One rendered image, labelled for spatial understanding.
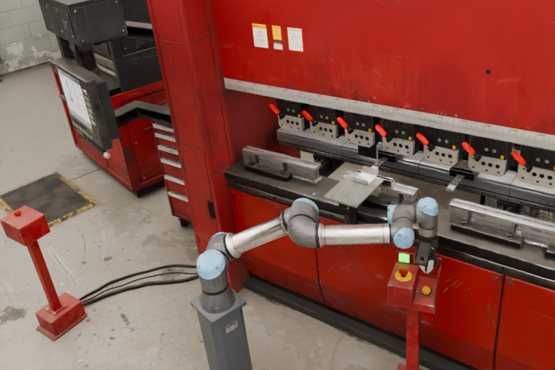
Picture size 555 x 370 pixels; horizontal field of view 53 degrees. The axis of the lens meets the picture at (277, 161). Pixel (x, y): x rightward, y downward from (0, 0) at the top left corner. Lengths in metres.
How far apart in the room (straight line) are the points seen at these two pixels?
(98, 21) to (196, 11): 0.49
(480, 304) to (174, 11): 1.99
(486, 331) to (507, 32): 1.37
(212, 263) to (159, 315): 1.40
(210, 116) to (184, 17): 0.55
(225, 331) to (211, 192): 1.00
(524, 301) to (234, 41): 1.82
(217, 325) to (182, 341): 1.04
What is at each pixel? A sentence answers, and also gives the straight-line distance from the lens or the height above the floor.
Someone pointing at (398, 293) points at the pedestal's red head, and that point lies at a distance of 2.52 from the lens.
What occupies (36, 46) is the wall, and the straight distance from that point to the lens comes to 9.28.
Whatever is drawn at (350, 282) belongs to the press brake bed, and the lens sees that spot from 3.09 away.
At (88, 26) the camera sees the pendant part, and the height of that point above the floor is 1.84.
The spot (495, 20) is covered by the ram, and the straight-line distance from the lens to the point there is 2.27.
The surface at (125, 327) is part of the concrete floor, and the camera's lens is 3.69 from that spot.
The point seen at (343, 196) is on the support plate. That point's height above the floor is 1.00.
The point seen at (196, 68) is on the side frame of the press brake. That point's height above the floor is 1.51.
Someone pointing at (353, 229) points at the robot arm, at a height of 1.16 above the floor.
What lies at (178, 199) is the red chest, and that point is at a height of 0.29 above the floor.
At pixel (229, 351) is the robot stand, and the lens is 2.59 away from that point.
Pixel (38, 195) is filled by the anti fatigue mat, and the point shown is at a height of 0.01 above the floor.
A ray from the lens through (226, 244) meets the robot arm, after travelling 2.42.
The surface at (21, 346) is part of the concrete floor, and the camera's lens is 3.87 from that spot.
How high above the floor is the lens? 2.42
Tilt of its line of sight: 28 degrees down
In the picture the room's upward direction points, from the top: 6 degrees counter-clockwise
